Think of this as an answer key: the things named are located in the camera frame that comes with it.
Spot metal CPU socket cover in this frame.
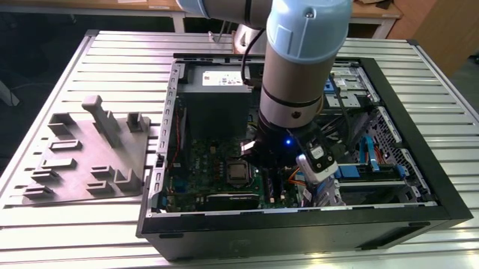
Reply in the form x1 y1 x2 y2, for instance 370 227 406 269
225 160 253 185

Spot blue data wire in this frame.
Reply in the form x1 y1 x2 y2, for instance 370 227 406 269
359 136 382 172

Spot orange power wires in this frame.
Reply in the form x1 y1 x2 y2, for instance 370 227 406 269
287 168 311 185

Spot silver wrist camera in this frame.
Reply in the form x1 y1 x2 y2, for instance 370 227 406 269
239 141 258 155

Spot blue plastic drive latch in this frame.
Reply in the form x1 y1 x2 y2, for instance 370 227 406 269
322 74 337 95

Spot silver drive cage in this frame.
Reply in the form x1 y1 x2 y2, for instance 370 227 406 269
322 63 379 127

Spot hard disk in blue carrier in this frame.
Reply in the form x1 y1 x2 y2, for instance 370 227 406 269
335 164 407 185

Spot silver CPU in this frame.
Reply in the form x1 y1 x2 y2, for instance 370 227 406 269
229 164 249 180

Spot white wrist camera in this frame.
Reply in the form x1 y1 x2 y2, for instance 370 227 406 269
295 142 341 184

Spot green motherboard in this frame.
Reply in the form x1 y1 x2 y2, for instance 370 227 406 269
165 136 301 211

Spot silver disk bay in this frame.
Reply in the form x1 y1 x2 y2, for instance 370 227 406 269
317 165 431 208

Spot wooden desk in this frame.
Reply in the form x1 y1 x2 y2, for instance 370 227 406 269
0 0 189 33
350 0 405 39

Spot grey power supply unit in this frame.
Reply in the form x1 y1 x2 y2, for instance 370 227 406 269
178 64 259 140

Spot black PC case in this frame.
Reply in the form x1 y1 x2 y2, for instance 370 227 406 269
135 52 475 263

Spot grey parts rack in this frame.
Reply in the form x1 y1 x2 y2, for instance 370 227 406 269
22 95 158 204

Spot black cable bundle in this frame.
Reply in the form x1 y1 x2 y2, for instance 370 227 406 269
317 114 351 157

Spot grey chair base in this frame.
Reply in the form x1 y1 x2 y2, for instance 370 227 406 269
0 81 21 107

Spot brown wooden cabinet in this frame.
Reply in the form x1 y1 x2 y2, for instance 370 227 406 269
389 0 479 78

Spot black graphics card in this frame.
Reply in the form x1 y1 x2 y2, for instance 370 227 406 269
205 193 261 211

